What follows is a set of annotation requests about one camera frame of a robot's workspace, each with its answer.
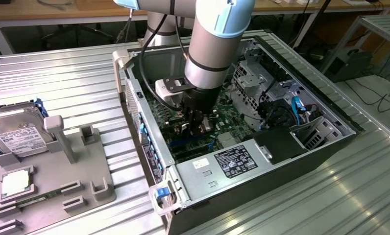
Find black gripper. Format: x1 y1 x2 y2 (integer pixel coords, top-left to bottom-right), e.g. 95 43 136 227
180 87 222 116

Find green motherboard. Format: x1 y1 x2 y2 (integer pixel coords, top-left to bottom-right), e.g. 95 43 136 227
144 82 259 164

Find metal drive cage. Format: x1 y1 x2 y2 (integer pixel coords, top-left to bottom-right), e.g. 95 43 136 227
231 40 300 103

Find silver chipset heatsink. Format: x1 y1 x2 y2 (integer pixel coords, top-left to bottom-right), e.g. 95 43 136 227
219 134 240 148

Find black plastic shroud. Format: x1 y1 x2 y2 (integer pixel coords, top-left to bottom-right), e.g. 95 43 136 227
243 126 310 165

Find grey power supply unit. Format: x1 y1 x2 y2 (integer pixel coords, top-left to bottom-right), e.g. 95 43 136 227
174 139 275 202

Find metal disk bay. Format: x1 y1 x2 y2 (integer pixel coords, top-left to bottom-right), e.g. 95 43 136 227
288 116 343 150

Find open black PC case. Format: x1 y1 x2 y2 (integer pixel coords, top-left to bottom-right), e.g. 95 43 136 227
111 35 366 235

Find black stand legs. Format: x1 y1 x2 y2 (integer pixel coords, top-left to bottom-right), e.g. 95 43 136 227
39 23 115 47

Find black box on floor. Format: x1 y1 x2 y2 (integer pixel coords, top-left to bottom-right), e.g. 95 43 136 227
327 47 372 83

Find grey parts rack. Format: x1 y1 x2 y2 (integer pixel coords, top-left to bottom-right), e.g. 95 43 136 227
0 114 118 235

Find hard disk with blue carrier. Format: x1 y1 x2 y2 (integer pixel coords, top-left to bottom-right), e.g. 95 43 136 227
0 98 50 158

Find wooden desk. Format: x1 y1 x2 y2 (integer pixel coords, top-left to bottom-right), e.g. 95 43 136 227
0 0 390 55

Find green RAM stick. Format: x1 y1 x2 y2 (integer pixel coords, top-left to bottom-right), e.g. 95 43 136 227
16 189 66 207

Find slatted metal side table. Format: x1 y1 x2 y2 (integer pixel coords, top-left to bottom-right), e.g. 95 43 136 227
322 13 390 82

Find silver CPU chip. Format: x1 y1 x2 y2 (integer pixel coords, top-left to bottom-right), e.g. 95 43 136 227
0 169 32 197

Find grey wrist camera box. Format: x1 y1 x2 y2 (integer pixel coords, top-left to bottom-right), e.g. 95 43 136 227
154 76 196 109

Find black wire bundle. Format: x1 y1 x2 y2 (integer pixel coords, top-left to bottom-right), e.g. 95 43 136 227
258 99 300 128

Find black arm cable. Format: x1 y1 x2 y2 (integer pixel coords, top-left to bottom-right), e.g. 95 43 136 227
140 13 183 111

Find blue data wire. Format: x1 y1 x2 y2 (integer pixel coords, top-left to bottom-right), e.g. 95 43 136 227
291 96 306 127

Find hanging cable with connector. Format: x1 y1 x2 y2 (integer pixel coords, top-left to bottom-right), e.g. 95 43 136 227
118 8 134 43

